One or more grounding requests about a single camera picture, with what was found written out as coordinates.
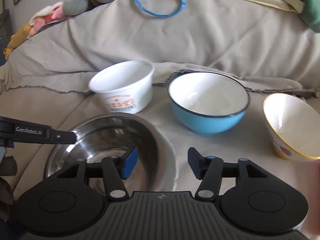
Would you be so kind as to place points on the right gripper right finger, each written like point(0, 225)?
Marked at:
point(209, 171)

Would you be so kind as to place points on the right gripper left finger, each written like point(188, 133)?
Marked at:
point(115, 170)

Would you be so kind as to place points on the stainless steel bowl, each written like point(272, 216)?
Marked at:
point(112, 135)

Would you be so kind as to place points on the blue enamel bowl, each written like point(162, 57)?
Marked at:
point(208, 103)

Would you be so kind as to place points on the cream gold-rimmed bowl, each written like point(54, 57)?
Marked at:
point(293, 126)

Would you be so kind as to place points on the white floral plate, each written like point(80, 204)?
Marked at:
point(167, 171)

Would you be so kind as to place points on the grey sofa cover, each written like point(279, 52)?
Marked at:
point(45, 79)

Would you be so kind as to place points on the pink plush toy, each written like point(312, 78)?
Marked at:
point(48, 14)

